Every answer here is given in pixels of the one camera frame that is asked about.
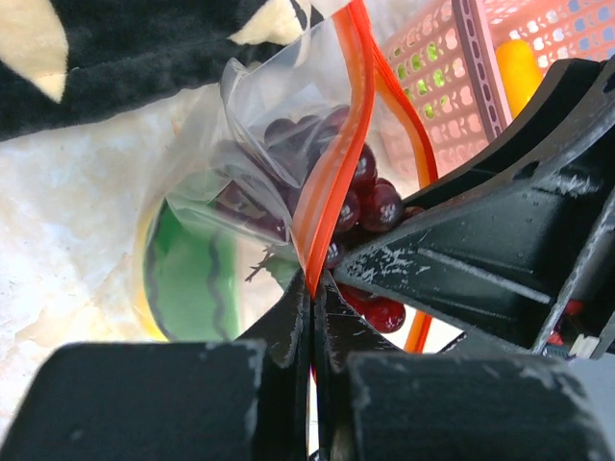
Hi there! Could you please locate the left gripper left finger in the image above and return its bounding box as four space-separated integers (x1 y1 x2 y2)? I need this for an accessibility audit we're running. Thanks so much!
1 274 312 460

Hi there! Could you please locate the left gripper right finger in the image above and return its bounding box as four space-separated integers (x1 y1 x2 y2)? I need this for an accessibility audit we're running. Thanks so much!
312 277 610 460

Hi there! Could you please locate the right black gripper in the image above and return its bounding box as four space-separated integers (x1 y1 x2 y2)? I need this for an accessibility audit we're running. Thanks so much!
333 59 614 358

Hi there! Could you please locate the yellow toy mango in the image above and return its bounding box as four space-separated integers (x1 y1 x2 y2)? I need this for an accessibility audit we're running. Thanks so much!
131 205 167 342

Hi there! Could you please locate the watermelon slice toy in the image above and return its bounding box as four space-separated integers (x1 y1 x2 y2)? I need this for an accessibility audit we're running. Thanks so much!
144 203 240 342

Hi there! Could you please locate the green bumpy toy fruit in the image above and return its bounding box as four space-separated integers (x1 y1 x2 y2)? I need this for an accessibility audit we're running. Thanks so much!
393 38 452 120

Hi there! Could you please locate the orange toy fruit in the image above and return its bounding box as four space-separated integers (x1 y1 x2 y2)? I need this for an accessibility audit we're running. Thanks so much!
496 39 543 118

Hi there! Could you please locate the dark red toy fruit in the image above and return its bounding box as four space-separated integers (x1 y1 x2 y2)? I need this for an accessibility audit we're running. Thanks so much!
210 105 427 335

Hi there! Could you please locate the pink plastic basket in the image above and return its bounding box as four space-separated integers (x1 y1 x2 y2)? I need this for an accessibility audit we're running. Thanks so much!
373 1 614 176

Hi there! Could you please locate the clear zip top bag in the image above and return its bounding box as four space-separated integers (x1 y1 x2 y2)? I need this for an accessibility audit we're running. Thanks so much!
133 1 438 341

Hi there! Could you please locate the black floral pillow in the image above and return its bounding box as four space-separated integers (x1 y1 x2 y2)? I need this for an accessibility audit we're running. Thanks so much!
1 0 340 140

